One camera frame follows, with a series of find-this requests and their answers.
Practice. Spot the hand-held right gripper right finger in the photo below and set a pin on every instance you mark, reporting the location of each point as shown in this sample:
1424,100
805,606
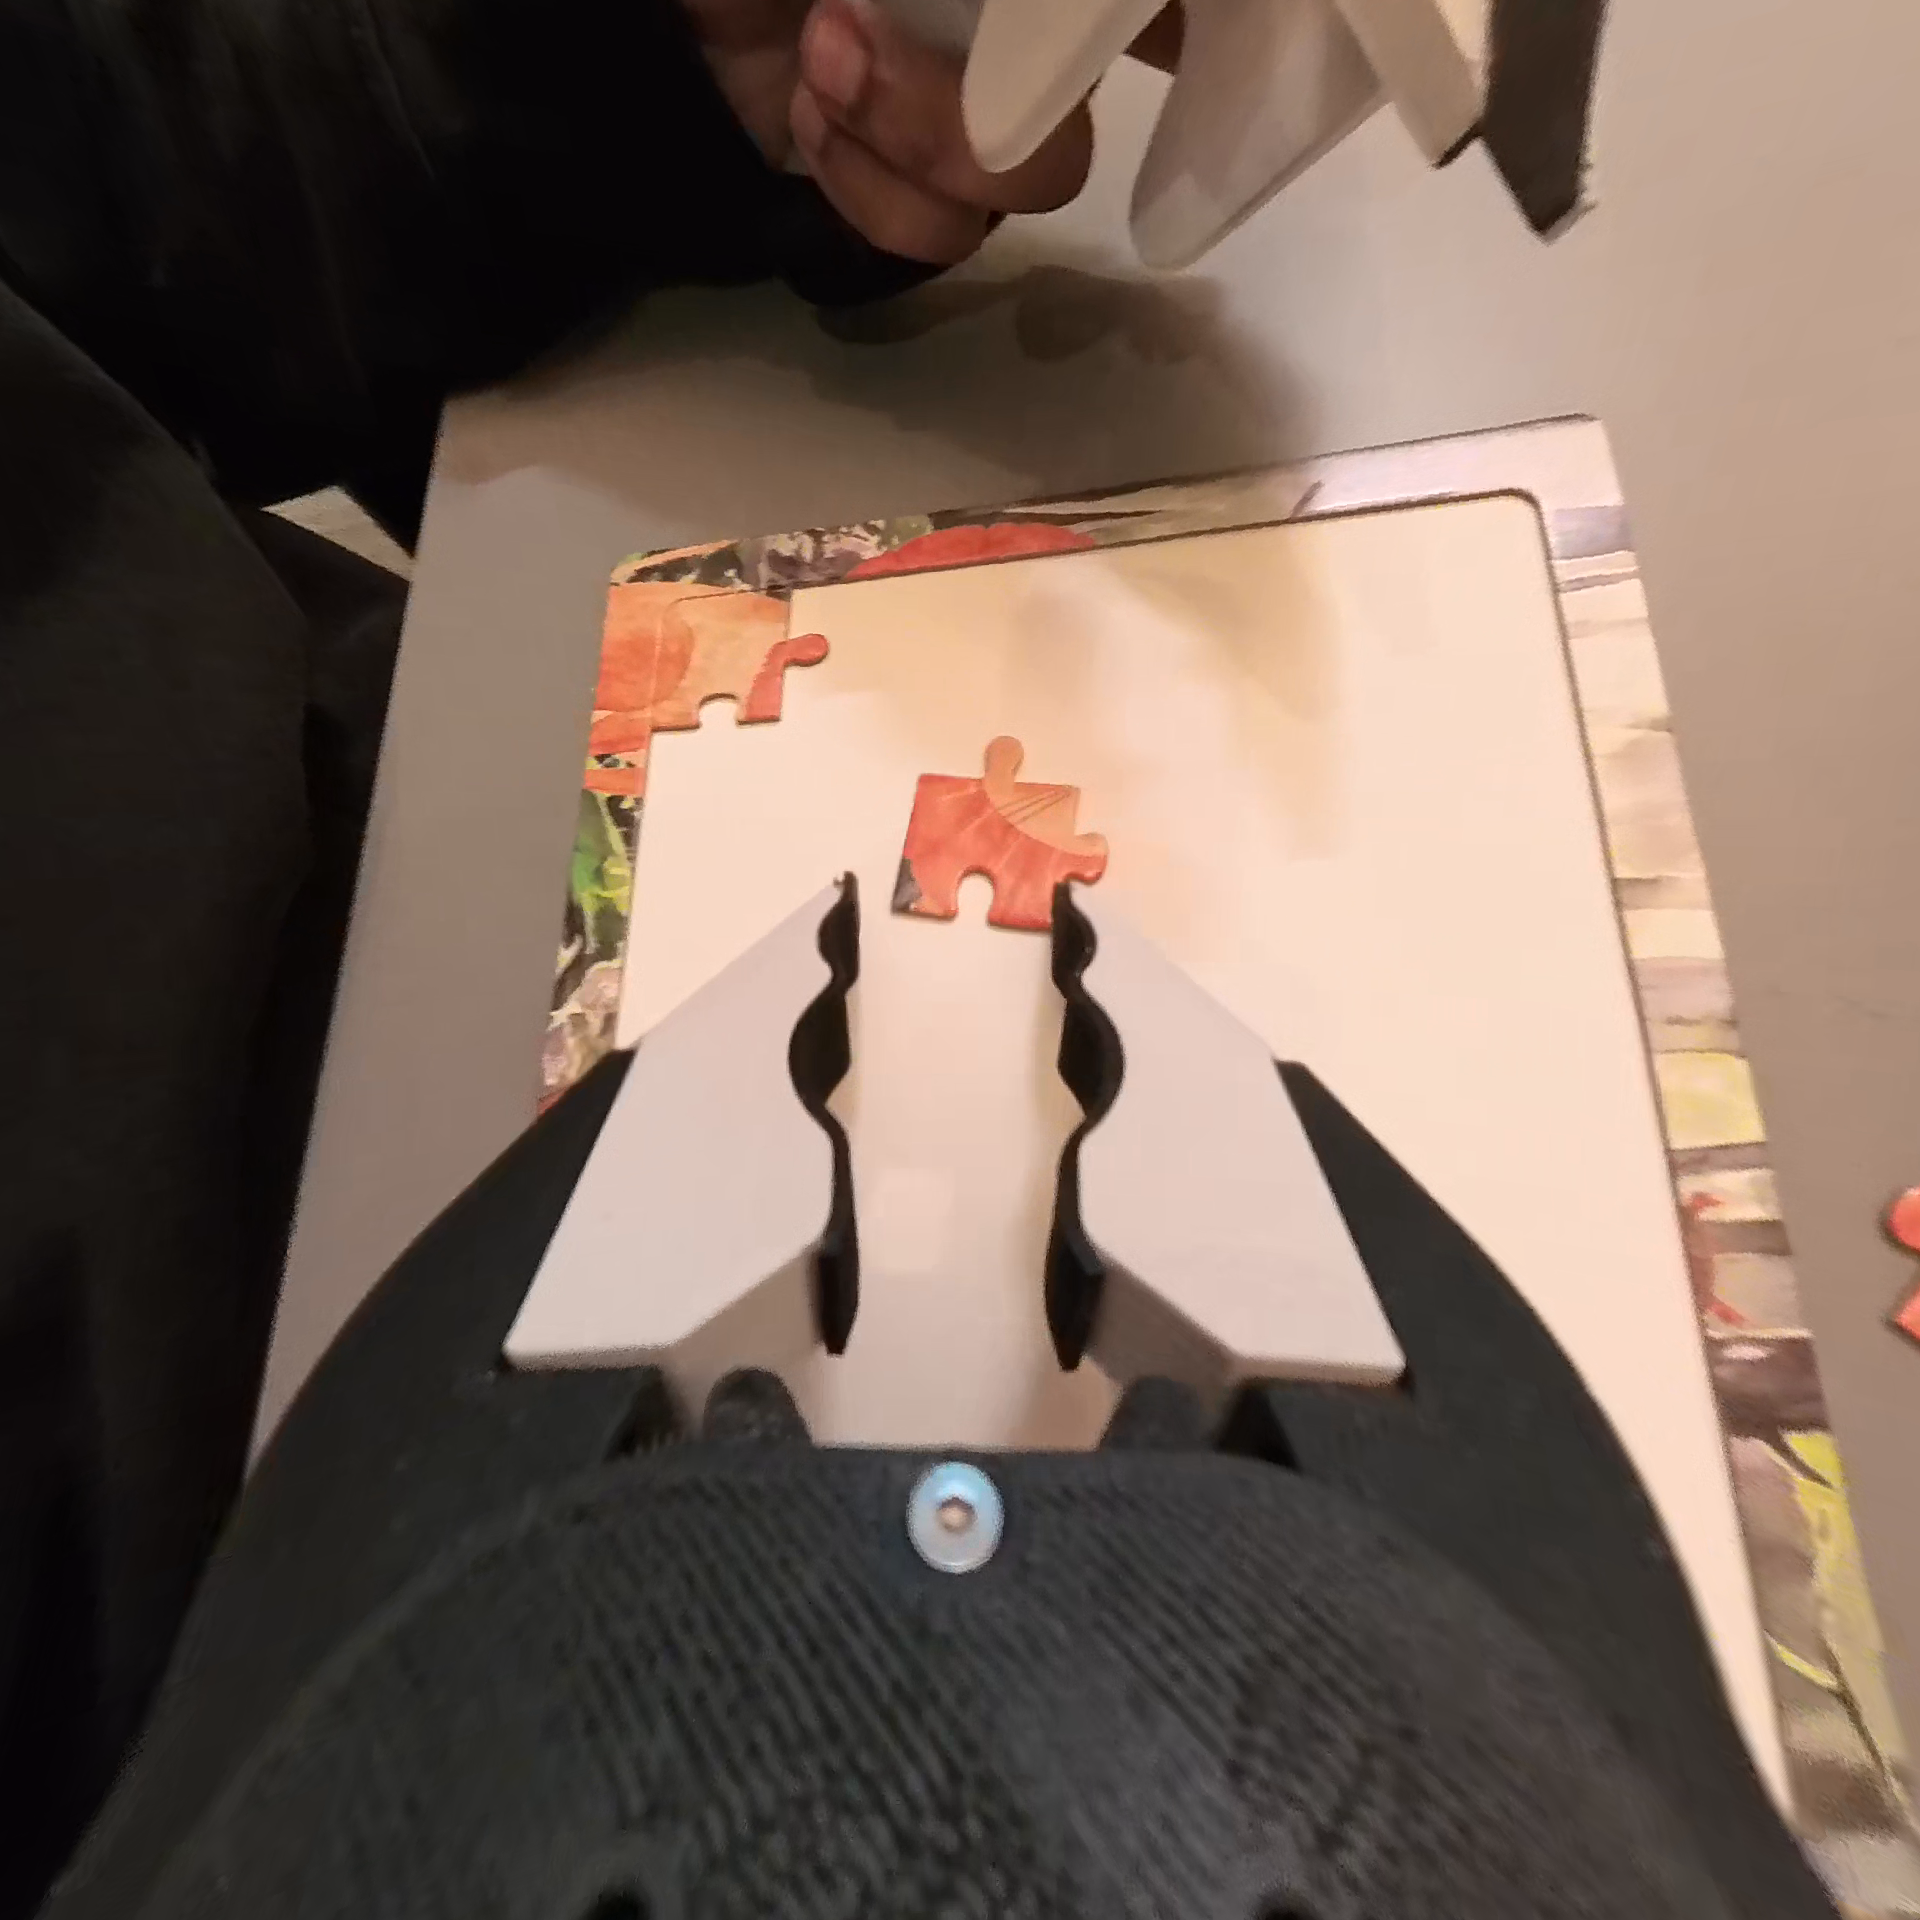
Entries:
1244,1214

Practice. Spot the person's left forearm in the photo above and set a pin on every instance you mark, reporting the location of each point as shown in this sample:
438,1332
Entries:
451,150

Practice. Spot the red fan-patterned jigsaw piece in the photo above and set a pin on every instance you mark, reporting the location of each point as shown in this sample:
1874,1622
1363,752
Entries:
997,849

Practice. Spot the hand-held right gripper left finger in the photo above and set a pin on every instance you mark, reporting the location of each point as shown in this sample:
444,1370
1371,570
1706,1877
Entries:
675,1201

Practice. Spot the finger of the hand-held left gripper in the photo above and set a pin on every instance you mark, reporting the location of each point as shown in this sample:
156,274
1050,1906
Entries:
1036,89
1276,105

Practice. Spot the orange corner jigsaw piece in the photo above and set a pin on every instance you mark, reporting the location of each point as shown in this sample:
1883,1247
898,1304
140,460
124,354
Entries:
706,662

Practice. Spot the person's left hand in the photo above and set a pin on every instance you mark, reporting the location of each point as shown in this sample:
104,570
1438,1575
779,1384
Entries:
885,166

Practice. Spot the person's black clothing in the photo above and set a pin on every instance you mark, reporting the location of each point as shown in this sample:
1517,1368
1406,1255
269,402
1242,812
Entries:
149,1049

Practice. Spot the pile of jigsaw puzzle pieces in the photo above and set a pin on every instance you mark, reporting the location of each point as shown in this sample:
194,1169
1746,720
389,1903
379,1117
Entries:
1904,1214

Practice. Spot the jigsaw puzzle frame board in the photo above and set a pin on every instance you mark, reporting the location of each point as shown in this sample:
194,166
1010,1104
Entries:
1350,901

